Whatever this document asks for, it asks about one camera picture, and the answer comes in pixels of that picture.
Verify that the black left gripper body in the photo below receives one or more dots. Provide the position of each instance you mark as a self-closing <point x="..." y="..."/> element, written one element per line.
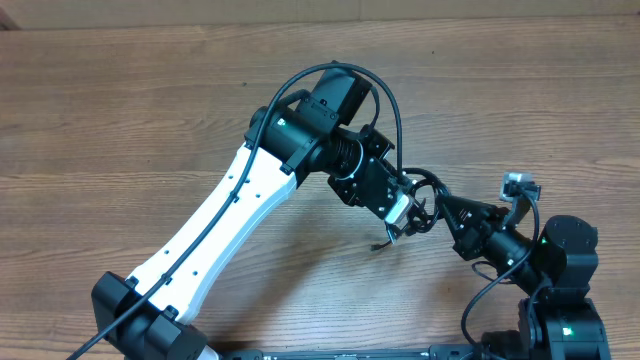
<point x="371" y="143"/>

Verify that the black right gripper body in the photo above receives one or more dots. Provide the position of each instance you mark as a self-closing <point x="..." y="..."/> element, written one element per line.
<point x="472" y="247"/>

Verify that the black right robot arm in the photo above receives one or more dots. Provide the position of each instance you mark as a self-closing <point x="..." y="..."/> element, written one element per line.
<point x="554" y="267"/>

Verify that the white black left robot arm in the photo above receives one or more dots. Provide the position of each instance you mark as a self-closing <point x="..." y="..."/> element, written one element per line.
<point x="150" y="313"/>

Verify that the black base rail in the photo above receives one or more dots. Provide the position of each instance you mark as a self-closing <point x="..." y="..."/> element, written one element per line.
<point x="434" y="352"/>

